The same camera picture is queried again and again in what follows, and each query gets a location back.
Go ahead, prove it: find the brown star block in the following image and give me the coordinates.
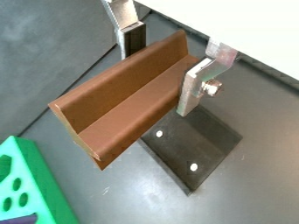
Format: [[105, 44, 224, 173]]
[[49, 31, 198, 169]]

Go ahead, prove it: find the purple rectangular block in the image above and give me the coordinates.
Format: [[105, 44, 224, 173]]
[[0, 213, 38, 224]]

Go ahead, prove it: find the green shape sorter board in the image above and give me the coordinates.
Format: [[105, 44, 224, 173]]
[[0, 136, 80, 224]]

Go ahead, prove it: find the black angle fixture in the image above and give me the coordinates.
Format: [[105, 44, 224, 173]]
[[140, 106, 242, 196]]

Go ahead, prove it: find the gripper metal left finger 1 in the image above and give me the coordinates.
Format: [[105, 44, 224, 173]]
[[101, 0, 145, 59]]

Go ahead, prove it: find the gripper metal right finger 1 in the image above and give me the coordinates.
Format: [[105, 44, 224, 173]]
[[176, 38, 238, 116]]

